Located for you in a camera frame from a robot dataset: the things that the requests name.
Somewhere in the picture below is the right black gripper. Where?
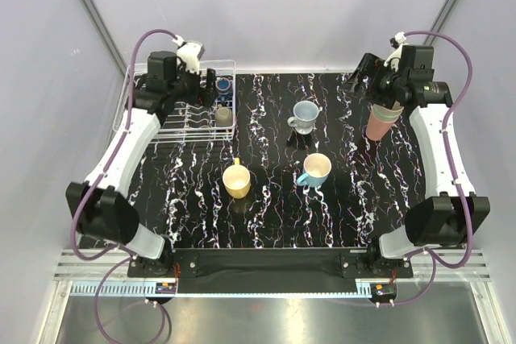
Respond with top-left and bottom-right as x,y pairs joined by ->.
339,53 -> 406,110

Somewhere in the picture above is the dark blue mug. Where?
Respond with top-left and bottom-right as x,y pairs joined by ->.
215,77 -> 233,106

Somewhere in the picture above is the beige small mug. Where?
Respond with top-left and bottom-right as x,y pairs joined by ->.
214,106 -> 233,128

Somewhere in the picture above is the pink plastic cup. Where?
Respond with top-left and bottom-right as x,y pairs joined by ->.
365,113 -> 393,141

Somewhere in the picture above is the white grey mug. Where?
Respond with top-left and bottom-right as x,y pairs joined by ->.
287,101 -> 322,135

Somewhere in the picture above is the yellow cup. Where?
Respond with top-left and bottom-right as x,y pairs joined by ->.
223,158 -> 251,199

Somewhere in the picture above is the light blue cup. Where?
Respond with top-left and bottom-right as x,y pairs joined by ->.
296,153 -> 331,188

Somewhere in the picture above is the mint green cup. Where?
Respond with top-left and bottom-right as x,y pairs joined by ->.
371,105 -> 403,122

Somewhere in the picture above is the tan beige tall cup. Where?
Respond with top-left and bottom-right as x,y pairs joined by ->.
372,104 -> 403,119

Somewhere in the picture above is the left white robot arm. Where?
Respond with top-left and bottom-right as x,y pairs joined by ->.
65,51 -> 217,276

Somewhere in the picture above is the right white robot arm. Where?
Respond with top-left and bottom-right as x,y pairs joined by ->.
345,44 -> 490,277

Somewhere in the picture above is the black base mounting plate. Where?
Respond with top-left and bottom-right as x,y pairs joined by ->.
127,247 -> 414,280

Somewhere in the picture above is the left orange connector box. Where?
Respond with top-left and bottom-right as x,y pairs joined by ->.
156,282 -> 177,294

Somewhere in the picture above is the orange connector box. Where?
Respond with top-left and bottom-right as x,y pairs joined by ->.
156,282 -> 177,294
372,283 -> 397,299

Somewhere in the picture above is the right orange connector box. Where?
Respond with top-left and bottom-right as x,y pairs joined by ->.
372,283 -> 397,299

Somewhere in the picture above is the white wire dish rack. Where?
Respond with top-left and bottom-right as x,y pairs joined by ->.
114,52 -> 236,149

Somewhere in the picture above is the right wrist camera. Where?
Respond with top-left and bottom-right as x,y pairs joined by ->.
384,31 -> 406,72

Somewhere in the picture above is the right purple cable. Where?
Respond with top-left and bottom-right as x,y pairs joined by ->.
402,30 -> 474,307

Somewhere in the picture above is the purple cable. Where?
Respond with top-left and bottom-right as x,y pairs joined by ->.
69,28 -> 186,343
402,30 -> 474,307

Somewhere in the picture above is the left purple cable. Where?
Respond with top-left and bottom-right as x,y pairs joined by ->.
69,28 -> 186,343

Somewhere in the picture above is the slotted cable duct rail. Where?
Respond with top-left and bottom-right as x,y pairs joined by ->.
70,279 -> 372,299

